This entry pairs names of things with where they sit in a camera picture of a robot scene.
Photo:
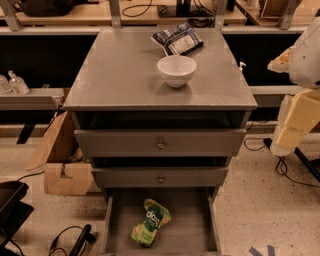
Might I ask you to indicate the grey top drawer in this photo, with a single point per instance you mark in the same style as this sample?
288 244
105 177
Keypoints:
160 142

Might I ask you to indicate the blue white snack bag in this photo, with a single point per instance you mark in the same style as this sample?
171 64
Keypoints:
178 40

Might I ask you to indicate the black power adapter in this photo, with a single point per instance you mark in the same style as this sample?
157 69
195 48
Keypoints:
267 142

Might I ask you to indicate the clear sanitizer bottle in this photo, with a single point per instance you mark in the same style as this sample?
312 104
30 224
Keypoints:
17 84

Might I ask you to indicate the grey drawer cabinet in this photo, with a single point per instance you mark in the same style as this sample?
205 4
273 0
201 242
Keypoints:
120 87

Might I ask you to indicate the black tray stand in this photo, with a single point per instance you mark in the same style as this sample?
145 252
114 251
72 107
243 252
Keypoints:
13 212

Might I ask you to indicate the white pump dispenser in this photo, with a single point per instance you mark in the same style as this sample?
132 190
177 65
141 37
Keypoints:
242 65

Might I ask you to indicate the grey middle drawer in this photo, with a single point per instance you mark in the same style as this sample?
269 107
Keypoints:
159 177

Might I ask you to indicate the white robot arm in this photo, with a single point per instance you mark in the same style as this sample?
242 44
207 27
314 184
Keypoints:
304 64

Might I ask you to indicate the grey open bottom drawer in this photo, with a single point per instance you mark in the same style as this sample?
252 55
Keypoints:
191 232

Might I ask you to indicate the brown cardboard box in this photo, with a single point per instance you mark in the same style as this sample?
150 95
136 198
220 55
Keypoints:
58 152

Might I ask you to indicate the green rice chip bag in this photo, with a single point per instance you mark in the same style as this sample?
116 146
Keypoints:
156 216

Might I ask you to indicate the black metal leg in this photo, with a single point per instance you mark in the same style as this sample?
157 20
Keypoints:
312 165

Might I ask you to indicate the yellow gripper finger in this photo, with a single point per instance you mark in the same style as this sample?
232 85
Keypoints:
298 115
281 63

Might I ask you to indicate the white ceramic bowl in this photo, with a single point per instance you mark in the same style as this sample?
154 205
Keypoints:
176 70

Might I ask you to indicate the black bag on desk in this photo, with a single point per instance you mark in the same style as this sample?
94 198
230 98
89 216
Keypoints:
48 8

